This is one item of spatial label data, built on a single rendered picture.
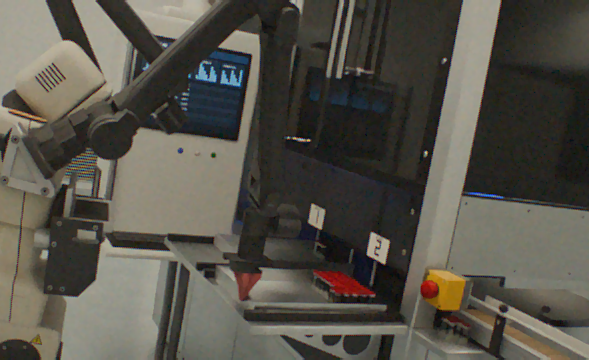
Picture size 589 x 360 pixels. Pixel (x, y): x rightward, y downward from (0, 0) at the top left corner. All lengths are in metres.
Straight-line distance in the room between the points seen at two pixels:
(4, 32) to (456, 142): 5.63
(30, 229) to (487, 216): 1.02
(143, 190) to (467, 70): 1.22
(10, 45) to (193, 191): 4.60
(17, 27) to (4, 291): 5.43
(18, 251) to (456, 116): 0.98
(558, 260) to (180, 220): 1.25
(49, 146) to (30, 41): 5.55
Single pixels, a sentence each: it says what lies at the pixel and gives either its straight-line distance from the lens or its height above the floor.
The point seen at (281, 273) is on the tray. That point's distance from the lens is 1.72.
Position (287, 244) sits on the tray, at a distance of 2.10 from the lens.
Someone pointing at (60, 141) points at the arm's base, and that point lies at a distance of 1.21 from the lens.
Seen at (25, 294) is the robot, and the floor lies 0.87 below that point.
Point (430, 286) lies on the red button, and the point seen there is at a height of 1.01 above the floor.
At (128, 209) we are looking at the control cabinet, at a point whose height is 0.89.
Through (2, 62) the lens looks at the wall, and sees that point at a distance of 6.72.
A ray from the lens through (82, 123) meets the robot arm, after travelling 1.21.
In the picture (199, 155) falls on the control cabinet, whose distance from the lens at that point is 2.30.
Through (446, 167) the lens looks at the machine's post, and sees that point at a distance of 1.51.
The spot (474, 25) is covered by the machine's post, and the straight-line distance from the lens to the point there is 1.52.
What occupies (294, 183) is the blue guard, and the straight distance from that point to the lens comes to 2.12.
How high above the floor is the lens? 1.35
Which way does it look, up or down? 7 degrees down
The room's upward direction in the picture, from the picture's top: 10 degrees clockwise
